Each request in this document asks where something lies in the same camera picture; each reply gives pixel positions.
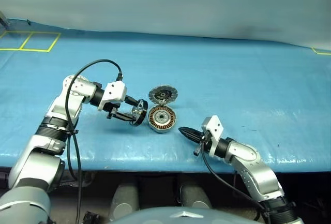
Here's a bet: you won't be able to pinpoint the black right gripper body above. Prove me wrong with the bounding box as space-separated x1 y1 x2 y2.
193 130 215 157

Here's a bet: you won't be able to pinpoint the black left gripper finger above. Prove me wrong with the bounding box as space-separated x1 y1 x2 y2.
113 112 137 124
125 95 143 109

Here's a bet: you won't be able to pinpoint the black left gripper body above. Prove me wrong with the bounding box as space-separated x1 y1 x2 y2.
103 95 130 121

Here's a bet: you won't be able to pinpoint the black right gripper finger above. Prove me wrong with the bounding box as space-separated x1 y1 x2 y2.
180 130 203 144
178 126 205 139

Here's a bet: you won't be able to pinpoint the black motor rotor silver hub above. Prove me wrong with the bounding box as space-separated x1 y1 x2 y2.
128 99 149 127

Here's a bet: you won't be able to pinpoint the silver motor stator copper coils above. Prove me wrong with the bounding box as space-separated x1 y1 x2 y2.
147 106 179 134

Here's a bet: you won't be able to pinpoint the silver motor rotor cap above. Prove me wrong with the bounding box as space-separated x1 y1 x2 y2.
148 84 178 105

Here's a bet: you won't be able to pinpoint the grey rounded shape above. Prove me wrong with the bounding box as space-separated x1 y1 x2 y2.
179 182 213 210
111 182 140 221

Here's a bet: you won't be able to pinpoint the grey robot torso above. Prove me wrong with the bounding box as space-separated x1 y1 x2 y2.
111 206 262 224

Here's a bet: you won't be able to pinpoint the dark metal fixture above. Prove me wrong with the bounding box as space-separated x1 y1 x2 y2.
0 11 10 28

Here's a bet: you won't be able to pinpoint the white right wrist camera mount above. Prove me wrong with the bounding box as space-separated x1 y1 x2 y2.
201 115 224 156

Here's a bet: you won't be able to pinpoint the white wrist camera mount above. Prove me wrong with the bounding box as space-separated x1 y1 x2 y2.
201 115 224 156
97 81 128 112

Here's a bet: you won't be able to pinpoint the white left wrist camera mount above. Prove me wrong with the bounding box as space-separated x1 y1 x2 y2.
97 81 128 112

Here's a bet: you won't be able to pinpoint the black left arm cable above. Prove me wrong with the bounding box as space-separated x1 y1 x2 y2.
65 58 125 224

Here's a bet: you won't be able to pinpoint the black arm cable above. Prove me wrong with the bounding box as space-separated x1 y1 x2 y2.
65 58 125 224
193 146 271 224

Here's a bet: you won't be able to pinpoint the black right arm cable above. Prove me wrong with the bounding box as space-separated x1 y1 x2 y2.
193 146 271 224

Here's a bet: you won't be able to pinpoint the black cable connector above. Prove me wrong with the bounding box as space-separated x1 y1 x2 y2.
82 211 100 224

